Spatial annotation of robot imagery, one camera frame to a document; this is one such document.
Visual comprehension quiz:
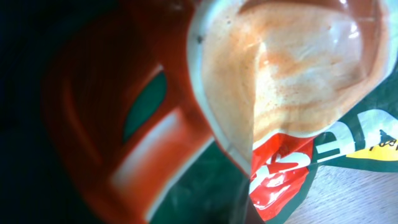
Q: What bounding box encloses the green Nescafe coffee bag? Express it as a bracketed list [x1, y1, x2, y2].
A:
[42, 1, 397, 223]

